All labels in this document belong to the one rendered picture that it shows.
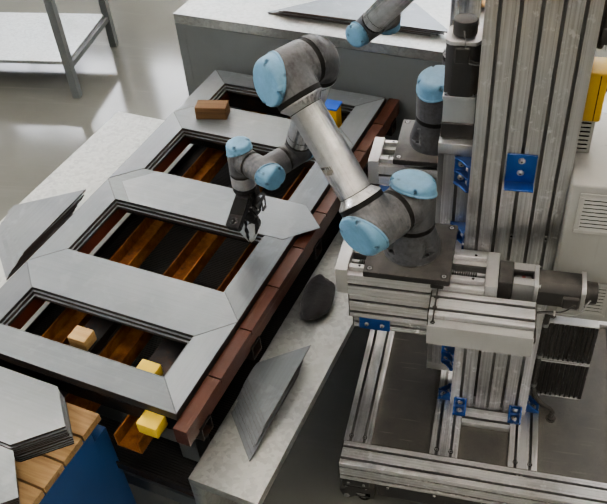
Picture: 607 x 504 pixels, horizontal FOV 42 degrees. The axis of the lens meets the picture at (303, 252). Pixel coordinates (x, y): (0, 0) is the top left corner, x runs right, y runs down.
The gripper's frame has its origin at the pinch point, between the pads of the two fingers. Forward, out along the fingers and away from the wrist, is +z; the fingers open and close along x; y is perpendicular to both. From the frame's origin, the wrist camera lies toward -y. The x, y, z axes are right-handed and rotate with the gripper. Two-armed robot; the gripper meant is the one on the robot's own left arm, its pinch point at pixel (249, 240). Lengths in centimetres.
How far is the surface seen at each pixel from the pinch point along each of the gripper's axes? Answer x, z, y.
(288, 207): -4.4, 0.7, 19.3
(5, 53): 259, 62, 164
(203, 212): 20.9, 0.7, 7.9
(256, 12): 47, -20, 105
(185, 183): 34.5, 0.7, 19.6
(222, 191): 20.2, 0.7, 19.8
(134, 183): 52, 1, 14
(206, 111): 47, -3, 57
